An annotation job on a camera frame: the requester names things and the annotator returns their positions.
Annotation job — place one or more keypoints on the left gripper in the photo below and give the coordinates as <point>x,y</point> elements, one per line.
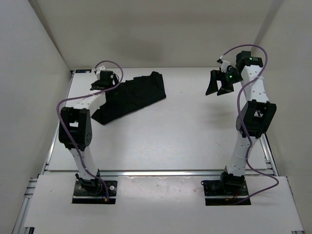
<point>113,80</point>

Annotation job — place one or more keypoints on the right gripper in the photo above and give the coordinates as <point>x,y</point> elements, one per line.
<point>216,75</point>

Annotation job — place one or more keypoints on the black pleated skirt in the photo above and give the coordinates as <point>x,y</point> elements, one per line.
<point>130,96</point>

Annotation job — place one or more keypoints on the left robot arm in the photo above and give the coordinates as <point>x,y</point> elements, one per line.
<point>75,130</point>

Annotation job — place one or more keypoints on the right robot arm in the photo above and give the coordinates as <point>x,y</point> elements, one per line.
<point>255,113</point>

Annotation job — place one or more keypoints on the left blue corner label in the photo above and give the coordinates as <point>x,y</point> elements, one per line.
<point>83,71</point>

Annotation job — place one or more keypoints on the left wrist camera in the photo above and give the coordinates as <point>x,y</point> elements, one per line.
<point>97,70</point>

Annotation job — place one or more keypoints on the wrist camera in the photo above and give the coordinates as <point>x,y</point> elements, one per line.
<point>224,65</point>
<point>97,70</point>

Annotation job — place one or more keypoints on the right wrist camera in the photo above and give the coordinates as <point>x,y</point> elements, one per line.
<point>224,65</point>

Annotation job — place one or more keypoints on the front aluminium rail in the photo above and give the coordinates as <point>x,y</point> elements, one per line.
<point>163,173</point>

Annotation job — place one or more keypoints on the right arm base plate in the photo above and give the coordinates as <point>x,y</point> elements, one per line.
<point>216,194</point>

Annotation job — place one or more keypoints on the left aluminium rail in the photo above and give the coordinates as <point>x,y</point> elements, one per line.
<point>19,227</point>

